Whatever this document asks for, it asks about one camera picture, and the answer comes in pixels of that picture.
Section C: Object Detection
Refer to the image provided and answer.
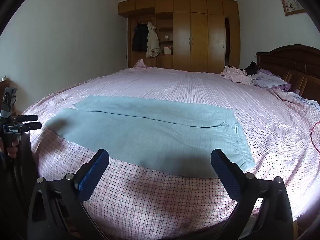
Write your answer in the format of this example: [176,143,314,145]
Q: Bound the pink crumpled clothes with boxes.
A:
[220,66,257,85]

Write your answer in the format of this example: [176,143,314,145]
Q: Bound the light blue crumpled cloth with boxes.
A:
[287,91,320,112]

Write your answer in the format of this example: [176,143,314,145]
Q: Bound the red cable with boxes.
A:
[309,121,320,153]

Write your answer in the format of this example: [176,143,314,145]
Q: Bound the wooden wardrobe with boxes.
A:
[118,0,241,73]

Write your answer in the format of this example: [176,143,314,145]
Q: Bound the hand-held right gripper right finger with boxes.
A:
[210,149,294,240]

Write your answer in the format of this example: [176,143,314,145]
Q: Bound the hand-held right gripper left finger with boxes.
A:
[27,149,110,240]

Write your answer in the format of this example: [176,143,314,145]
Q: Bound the black garment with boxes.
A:
[241,61,258,77]

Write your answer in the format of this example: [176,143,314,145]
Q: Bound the beige hanging jacket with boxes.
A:
[146,21,161,58]

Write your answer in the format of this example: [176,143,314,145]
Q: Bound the purple ruffled pillow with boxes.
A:
[251,69,293,92]

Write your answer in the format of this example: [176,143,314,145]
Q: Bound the dark wooden headboard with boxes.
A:
[256,44,320,105]

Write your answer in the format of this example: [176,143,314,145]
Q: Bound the dark hanging jacket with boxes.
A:
[132,23,150,52]

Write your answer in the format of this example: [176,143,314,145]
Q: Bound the light blue pants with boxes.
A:
[45,95,256,179]

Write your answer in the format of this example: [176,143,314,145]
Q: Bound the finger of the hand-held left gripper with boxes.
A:
[19,121,42,132]
[12,114,39,123]

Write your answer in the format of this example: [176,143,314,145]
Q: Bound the person's left hand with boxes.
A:
[6,139,20,159]

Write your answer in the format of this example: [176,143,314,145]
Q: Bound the bed with pink checked sheet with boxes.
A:
[21,59,320,240]

